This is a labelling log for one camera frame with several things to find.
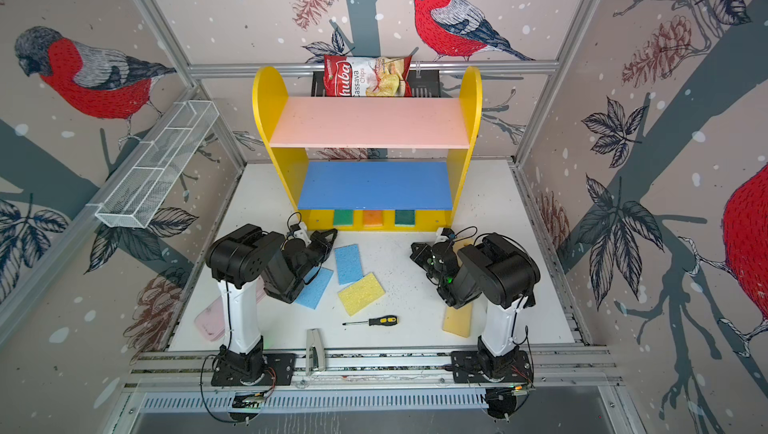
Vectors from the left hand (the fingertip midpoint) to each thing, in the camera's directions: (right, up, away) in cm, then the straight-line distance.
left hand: (338, 231), depth 94 cm
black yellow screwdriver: (+16, -22, -15) cm, 31 cm away
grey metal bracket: (-3, -25, -18) cm, 31 cm away
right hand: (+23, -7, +1) cm, 24 cm away
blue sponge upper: (+4, -10, -3) cm, 12 cm away
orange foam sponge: (+10, +3, +8) cm, 14 cm away
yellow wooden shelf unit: (+8, +29, +32) cm, 44 cm away
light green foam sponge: (+1, +4, +6) cm, 7 cm away
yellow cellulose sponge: (+8, -17, -9) cm, 21 cm away
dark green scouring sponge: (+22, +4, +6) cm, 23 cm away
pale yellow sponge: (+36, -23, -14) cm, 45 cm away
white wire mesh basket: (-46, +20, -16) cm, 53 cm away
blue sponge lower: (-6, -16, -9) cm, 20 cm away
